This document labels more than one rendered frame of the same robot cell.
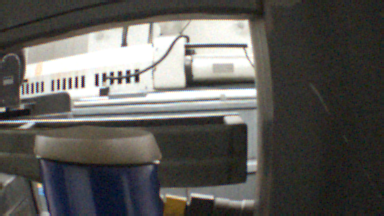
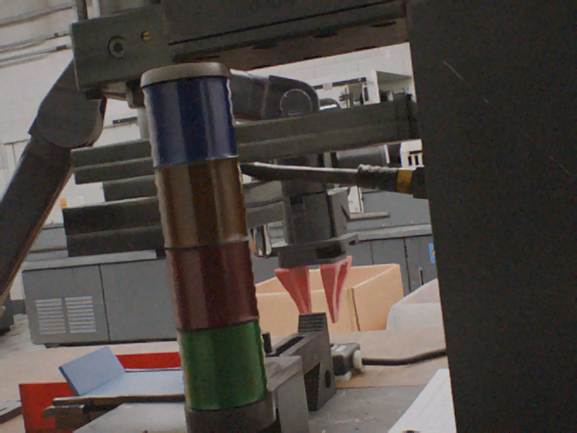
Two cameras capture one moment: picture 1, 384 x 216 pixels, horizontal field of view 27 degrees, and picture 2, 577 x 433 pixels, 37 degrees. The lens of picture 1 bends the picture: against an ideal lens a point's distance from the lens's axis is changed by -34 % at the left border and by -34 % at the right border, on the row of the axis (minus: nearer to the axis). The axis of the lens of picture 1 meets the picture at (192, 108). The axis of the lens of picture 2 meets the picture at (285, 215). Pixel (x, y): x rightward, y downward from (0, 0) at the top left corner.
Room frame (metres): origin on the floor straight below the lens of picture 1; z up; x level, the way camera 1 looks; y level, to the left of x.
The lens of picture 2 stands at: (-0.08, -0.14, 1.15)
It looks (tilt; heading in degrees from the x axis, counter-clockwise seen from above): 3 degrees down; 21
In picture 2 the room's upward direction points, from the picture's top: 7 degrees counter-clockwise
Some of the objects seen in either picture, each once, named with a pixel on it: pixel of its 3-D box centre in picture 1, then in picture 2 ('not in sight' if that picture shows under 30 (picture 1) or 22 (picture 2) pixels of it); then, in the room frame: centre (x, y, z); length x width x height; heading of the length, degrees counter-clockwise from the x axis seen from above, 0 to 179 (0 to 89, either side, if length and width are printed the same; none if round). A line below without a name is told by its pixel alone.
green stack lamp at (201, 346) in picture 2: not in sight; (222, 359); (0.26, 0.03, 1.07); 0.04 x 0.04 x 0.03
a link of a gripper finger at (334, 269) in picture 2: not in sight; (318, 283); (0.87, 0.20, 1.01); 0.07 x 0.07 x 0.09; 0
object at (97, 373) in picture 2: not in sight; (164, 368); (0.52, 0.21, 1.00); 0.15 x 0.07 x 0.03; 90
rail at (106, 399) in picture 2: not in sight; (165, 409); (0.48, 0.20, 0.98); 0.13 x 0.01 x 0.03; 90
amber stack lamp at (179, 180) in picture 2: not in sight; (202, 202); (0.26, 0.03, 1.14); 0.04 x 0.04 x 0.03
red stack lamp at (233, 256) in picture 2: not in sight; (212, 281); (0.26, 0.03, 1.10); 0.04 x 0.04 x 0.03
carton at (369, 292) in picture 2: not in sight; (323, 353); (2.96, 0.97, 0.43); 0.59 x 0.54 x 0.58; 176
